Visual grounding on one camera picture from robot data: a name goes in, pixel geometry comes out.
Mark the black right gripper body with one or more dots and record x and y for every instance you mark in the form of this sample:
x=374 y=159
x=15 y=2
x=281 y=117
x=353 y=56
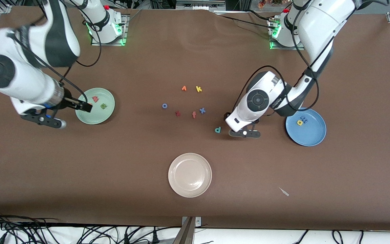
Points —
x=68 y=101

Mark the pink foam letter w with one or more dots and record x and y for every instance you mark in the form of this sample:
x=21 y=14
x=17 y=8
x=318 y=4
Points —
x=95 y=99

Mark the blue foam letter m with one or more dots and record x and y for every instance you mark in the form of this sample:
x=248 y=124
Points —
x=305 y=119

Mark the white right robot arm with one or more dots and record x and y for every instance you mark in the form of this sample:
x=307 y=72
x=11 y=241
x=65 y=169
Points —
x=29 y=78

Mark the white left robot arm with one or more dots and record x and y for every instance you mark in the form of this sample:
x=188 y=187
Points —
x=323 y=20

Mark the light green plate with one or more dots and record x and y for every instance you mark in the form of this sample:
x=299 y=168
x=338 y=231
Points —
x=96 y=117

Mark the red foam letter z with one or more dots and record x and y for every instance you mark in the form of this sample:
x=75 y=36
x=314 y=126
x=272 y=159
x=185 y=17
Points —
x=178 y=113

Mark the brown table cover sheet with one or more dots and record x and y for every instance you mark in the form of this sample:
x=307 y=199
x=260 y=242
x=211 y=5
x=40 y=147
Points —
x=46 y=162

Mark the beige plate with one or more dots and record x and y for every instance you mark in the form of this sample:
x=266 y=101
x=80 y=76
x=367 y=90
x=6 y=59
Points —
x=190 y=175

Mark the blue plate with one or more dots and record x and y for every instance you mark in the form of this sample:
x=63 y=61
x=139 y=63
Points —
x=311 y=134

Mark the small white paper scrap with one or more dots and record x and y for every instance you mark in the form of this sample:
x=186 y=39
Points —
x=284 y=191

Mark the grey metal background structure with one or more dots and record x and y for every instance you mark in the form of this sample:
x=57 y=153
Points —
x=200 y=4

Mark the small orange background object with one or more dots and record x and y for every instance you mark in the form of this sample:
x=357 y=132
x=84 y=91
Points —
x=262 y=4

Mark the black power plug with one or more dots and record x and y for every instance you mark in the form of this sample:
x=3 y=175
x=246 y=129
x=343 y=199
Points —
x=155 y=237

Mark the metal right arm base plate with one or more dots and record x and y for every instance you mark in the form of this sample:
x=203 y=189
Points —
x=125 y=30

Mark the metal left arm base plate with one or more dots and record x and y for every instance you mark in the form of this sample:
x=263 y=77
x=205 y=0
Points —
x=274 y=46

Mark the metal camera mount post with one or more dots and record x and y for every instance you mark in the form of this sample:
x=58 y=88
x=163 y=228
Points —
x=189 y=234

